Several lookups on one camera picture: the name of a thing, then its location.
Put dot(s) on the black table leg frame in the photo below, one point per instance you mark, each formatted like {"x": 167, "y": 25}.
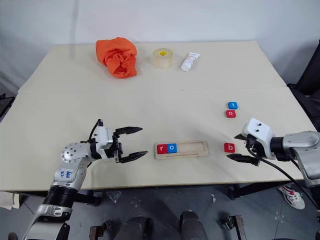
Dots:
{"x": 260, "y": 190}

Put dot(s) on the blue letter o block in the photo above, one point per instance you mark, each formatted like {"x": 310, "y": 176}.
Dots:
{"x": 172, "y": 148}

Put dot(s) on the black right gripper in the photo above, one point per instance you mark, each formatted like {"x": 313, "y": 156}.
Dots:
{"x": 253, "y": 147}

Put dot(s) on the white squeeze tube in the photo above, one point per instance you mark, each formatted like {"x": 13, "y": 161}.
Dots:
{"x": 190, "y": 61}

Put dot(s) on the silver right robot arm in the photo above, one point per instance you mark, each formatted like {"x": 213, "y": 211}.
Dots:
{"x": 300, "y": 147}

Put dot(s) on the black table foot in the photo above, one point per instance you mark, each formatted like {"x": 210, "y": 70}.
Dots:
{"x": 87, "y": 197}

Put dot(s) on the wooden letter tray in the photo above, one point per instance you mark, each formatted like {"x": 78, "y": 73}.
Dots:
{"x": 192, "y": 150}

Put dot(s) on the white and red sneaker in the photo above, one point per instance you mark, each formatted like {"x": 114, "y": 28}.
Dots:
{"x": 292, "y": 197}

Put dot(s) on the red letter o block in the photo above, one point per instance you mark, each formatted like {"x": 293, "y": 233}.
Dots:
{"x": 231, "y": 113}

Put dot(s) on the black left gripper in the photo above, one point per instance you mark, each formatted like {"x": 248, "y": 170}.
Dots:
{"x": 117, "y": 150}

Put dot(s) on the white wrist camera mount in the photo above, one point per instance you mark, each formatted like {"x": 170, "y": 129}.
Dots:
{"x": 102, "y": 140}
{"x": 258, "y": 131}

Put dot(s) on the red letter b block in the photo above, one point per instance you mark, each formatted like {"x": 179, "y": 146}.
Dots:
{"x": 229, "y": 147}

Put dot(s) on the black chair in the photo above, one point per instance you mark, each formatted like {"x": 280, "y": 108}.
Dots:
{"x": 306, "y": 95}

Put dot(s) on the clear tape roll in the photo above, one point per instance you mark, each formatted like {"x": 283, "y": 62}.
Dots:
{"x": 163, "y": 58}

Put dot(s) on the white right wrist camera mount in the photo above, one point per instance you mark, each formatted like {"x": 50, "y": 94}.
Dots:
{"x": 258, "y": 131}

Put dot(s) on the red letter r block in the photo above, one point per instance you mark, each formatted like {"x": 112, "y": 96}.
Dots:
{"x": 162, "y": 148}

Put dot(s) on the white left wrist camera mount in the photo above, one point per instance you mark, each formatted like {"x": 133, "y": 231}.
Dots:
{"x": 102, "y": 140}

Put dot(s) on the dark brown stand foot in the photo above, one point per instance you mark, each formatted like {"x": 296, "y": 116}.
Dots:
{"x": 102, "y": 228}
{"x": 233, "y": 226}

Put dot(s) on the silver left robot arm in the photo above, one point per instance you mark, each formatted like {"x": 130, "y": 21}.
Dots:
{"x": 67, "y": 172}

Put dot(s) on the crumpled orange cloth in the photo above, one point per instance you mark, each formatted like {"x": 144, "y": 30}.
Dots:
{"x": 117, "y": 56}

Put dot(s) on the blue letter t block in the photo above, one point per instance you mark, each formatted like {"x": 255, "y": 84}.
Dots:
{"x": 233, "y": 105}

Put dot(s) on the clear plastic wrapper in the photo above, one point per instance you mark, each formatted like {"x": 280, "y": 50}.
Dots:
{"x": 113, "y": 196}

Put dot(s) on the dark rounded shape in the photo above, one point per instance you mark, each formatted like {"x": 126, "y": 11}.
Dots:
{"x": 136, "y": 228}
{"x": 193, "y": 226}

